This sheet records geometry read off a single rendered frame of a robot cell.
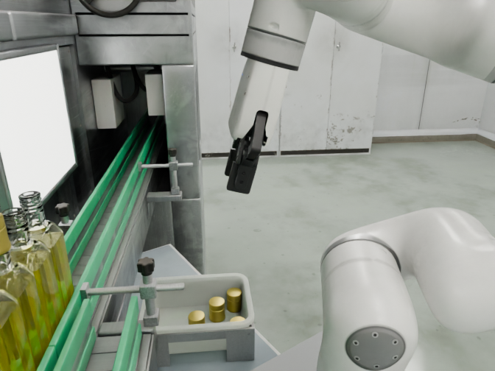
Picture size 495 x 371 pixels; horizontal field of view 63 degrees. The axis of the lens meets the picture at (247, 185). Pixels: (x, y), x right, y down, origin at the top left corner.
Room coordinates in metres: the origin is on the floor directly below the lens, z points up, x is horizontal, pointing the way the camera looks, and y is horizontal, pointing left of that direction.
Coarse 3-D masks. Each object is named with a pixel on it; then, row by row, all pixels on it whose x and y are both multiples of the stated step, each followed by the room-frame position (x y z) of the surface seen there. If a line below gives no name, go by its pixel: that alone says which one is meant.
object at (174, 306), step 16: (192, 288) 0.77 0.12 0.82; (208, 288) 0.77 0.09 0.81; (224, 288) 0.77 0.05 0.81; (240, 288) 0.77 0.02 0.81; (144, 304) 0.68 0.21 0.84; (160, 304) 0.75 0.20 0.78; (176, 304) 0.76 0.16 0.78; (192, 304) 0.76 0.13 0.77; (208, 304) 0.77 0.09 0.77; (160, 320) 0.71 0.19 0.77; (176, 320) 0.71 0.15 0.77; (208, 320) 0.71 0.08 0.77; (224, 320) 0.71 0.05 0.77
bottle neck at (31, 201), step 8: (24, 192) 0.55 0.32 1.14; (32, 192) 0.55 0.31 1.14; (40, 192) 0.55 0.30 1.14; (24, 200) 0.53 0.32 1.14; (32, 200) 0.53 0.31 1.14; (40, 200) 0.54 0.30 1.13; (24, 208) 0.53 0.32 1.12; (32, 208) 0.53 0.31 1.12; (40, 208) 0.54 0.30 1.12; (32, 216) 0.53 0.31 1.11; (40, 216) 0.53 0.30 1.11; (32, 224) 0.53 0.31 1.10; (40, 224) 0.53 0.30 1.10
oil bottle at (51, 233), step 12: (36, 228) 0.53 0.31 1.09; (48, 228) 0.54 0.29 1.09; (60, 228) 0.56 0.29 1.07; (48, 240) 0.52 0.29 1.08; (60, 240) 0.55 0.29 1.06; (60, 252) 0.54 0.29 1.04; (60, 264) 0.53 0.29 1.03; (60, 276) 0.53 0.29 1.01; (60, 288) 0.52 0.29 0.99; (72, 288) 0.56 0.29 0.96
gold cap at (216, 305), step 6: (210, 300) 0.72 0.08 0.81; (216, 300) 0.72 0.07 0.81; (222, 300) 0.72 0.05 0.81; (210, 306) 0.71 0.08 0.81; (216, 306) 0.71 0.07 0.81; (222, 306) 0.71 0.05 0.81; (210, 312) 0.71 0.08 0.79; (216, 312) 0.71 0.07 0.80; (222, 312) 0.71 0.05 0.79; (210, 318) 0.71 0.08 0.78; (216, 318) 0.71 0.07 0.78; (222, 318) 0.71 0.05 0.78
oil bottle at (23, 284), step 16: (16, 272) 0.42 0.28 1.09; (32, 272) 0.45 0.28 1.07; (0, 288) 0.40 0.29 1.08; (16, 288) 0.41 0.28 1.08; (32, 288) 0.44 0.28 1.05; (32, 304) 0.43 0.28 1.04; (32, 320) 0.42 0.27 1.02; (32, 336) 0.41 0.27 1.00; (48, 336) 0.45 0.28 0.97; (32, 352) 0.40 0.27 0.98
